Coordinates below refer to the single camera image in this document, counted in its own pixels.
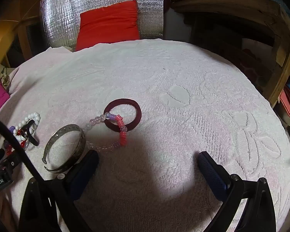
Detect wooden shelf unit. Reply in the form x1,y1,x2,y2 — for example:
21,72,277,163
170,0,290,107

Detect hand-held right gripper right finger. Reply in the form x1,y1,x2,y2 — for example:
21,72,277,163
198,151,277,232

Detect pink and clear bead bracelet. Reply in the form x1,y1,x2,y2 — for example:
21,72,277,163
83,112,130,153

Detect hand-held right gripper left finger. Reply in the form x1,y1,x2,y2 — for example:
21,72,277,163
19,150,99,232

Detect red bead bracelet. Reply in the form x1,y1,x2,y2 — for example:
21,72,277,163
5,129,27,157

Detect silver foil mat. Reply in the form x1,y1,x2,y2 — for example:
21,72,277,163
40,0,165,50

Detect silver cuff bangle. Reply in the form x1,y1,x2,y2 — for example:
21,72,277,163
42,124,85,173

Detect red cushion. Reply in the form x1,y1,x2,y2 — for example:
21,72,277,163
75,0,141,52

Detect black hair tie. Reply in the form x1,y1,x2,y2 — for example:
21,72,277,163
24,119,40,147

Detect maroon hair tie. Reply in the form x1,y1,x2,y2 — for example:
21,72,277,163
103,97,142,133

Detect wooden chair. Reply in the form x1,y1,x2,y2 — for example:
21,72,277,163
0,0,51,75

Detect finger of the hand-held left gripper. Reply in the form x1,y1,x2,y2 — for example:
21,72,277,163
3,153,23,172

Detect white bead bracelet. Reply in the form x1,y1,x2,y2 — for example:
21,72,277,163
13,112,41,143

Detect black cable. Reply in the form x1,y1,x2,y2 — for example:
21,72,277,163
0,113,54,199

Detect white embossed towel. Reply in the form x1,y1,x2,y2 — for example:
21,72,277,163
0,39,290,232

